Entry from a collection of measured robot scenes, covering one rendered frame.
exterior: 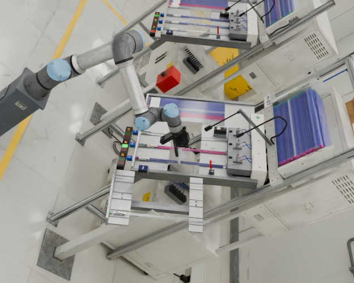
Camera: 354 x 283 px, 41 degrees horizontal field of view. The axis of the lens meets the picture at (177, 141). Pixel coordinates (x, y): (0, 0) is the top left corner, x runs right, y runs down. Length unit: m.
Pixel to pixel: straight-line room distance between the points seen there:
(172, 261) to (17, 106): 1.49
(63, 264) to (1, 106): 1.03
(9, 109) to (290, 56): 2.19
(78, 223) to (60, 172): 0.37
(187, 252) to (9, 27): 2.06
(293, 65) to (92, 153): 1.72
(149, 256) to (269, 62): 1.78
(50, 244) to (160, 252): 0.74
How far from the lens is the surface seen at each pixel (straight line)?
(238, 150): 2.75
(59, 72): 2.54
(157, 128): 2.93
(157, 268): 3.47
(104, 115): 3.88
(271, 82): 4.02
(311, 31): 3.80
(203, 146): 2.83
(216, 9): 4.20
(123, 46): 2.33
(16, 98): 2.68
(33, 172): 3.19
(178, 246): 3.21
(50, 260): 3.03
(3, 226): 2.91
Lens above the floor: 2.29
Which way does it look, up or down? 29 degrees down
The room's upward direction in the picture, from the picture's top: 62 degrees clockwise
